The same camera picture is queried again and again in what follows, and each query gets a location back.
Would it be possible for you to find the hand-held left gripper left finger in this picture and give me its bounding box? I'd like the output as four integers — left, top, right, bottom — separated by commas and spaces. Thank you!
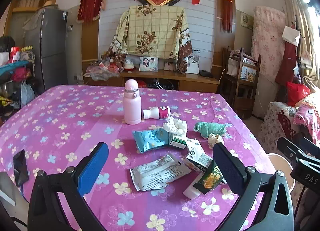
27, 142, 110, 231

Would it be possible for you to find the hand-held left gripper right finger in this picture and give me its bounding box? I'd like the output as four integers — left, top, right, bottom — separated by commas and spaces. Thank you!
212, 143, 295, 231

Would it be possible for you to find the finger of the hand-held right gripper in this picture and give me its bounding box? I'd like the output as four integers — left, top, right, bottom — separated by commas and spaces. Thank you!
294, 132, 320, 156
277, 136, 320, 164

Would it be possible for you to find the dark green snack packet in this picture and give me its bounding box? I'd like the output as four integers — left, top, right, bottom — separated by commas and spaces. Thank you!
192, 160, 227, 195

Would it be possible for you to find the white milk carton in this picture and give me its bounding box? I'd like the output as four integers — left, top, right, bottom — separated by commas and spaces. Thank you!
184, 144, 214, 174

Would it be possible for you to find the white squeeze tube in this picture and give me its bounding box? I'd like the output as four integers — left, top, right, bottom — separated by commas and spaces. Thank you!
183, 172, 207, 200

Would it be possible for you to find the white wrapper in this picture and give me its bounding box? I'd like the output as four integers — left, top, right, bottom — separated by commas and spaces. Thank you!
129, 154, 192, 192

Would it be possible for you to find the white tissue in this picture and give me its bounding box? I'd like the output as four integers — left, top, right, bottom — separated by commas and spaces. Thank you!
162, 117, 188, 135

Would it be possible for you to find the round beige stool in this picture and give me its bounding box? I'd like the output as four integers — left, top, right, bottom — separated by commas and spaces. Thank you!
267, 153, 296, 192

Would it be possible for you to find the pink floral blanket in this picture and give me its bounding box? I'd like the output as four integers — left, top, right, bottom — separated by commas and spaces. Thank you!
292, 93, 320, 144

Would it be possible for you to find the beige crumpled paper ball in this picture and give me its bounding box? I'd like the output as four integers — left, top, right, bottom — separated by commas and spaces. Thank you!
207, 133, 225, 149

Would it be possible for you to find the sofa with floral cover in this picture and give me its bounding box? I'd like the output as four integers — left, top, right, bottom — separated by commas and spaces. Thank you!
257, 93, 320, 196

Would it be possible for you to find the green plush toy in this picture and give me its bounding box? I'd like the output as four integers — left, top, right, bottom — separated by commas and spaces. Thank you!
194, 121, 227, 139

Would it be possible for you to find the red plastic bag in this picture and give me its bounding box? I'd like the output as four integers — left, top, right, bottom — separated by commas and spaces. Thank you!
286, 81, 311, 107

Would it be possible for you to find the purple floral tablecloth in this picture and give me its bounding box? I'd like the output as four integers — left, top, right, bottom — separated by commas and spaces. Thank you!
0, 85, 275, 231

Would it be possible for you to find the blue snack bag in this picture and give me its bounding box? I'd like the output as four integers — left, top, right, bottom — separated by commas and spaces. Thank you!
132, 129, 173, 153

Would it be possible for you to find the black phone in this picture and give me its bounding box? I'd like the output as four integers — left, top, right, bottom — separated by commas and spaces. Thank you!
13, 149, 27, 188

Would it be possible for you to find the pink thermos bottle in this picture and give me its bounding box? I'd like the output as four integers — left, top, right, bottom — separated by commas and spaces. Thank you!
122, 79, 142, 125

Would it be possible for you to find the red hanging garment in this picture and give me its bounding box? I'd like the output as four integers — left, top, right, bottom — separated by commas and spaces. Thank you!
275, 43, 298, 86

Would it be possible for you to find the white yogurt bottle pink label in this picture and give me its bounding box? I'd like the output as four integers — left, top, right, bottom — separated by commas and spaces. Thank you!
142, 106, 171, 120

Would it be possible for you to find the wooden cabinet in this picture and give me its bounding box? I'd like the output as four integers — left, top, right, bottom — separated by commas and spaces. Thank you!
82, 69, 220, 94

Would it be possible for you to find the wooden chair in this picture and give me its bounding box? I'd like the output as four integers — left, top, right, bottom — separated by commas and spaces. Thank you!
221, 47, 262, 119

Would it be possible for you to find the pale hanging plastic bag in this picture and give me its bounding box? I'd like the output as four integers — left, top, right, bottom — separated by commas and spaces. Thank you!
20, 80, 35, 107

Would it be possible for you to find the pile of plastic bags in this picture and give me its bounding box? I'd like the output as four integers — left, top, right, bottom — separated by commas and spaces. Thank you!
85, 54, 127, 81

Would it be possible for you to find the pink floral mattress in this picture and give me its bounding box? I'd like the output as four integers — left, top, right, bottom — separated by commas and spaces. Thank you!
251, 6, 287, 119

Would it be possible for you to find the beige curtain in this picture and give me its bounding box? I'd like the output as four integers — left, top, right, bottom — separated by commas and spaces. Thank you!
277, 0, 320, 84

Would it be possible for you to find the white paper bag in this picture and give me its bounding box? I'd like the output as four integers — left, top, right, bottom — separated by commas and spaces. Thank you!
282, 26, 300, 46

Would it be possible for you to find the cluttered storage rack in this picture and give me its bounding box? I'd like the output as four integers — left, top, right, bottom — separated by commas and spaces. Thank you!
0, 36, 35, 117

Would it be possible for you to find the grey refrigerator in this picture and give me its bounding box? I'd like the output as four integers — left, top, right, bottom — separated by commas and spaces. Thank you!
25, 8, 68, 91

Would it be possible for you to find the red can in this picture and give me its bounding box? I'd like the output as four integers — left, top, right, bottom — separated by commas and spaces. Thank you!
9, 46, 21, 62

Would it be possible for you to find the yellow floral cloth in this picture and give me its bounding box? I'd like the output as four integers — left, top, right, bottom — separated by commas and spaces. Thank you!
108, 5, 193, 74

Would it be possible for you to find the dark red fringed pennant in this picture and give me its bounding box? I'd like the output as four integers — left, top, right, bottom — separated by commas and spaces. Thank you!
76, 0, 108, 24

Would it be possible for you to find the wedding photo frame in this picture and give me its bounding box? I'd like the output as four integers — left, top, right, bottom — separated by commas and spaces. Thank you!
185, 54, 200, 74

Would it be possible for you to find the couple photo frame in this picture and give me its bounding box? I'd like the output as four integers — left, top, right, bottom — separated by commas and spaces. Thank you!
139, 56, 159, 72

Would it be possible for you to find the framed wall picture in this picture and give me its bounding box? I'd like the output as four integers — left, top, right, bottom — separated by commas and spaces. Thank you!
241, 12, 254, 30

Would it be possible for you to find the wooden wall shelf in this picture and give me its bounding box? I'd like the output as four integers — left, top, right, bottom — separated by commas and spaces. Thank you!
4, 0, 54, 38

